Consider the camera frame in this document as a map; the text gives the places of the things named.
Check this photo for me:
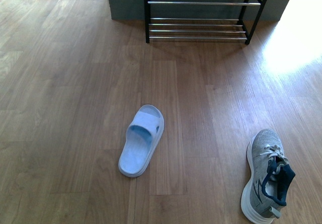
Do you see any light blue slipper far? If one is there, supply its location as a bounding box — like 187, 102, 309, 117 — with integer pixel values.
118, 105, 165, 178

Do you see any grey knit sneaker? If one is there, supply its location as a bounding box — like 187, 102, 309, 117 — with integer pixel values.
240, 129, 295, 223

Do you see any black metal shoe rack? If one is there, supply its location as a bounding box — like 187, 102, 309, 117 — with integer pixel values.
144, 0, 267, 45

